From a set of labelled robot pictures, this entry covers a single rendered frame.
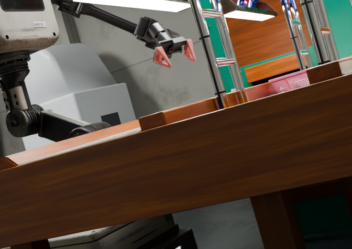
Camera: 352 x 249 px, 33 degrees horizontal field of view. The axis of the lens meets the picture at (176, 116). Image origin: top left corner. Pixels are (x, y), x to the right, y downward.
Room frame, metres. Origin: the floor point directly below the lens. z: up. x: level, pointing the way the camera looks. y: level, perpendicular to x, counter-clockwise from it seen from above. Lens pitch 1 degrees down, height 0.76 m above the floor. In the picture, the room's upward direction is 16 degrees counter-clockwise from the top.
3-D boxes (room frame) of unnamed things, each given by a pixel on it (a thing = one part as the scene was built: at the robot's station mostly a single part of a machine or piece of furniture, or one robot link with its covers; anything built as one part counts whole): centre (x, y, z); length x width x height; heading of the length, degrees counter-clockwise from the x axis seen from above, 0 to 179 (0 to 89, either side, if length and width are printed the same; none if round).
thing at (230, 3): (2.36, -0.40, 1.08); 0.62 x 0.08 x 0.07; 156
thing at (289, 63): (2.79, -0.52, 0.83); 0.30 x 0.06 x 0.07; 66
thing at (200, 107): (1.92, -0.33, 0.71); 1.81 x 0.05 x 0.11; 156
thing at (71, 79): (5.49, 0.89, 0.83); 0.84 x 0.75 x 1.65; 57
